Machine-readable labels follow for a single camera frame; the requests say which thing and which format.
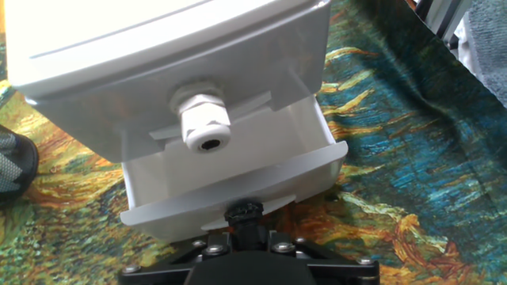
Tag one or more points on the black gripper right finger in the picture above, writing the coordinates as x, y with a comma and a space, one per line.
340, 269

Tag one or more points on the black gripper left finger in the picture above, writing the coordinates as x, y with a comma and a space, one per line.
158, 267

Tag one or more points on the white plastic drawer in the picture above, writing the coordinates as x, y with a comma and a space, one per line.
245, 186

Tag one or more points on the sunflower painting tablecloth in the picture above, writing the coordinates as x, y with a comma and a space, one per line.
396, 166

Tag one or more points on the black mesh pen holder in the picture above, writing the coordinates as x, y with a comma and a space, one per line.
14, 166

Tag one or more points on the white plastic lidded box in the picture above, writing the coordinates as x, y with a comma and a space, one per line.
119, 59

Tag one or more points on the dark grey cloth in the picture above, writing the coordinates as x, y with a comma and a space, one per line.
491, 43

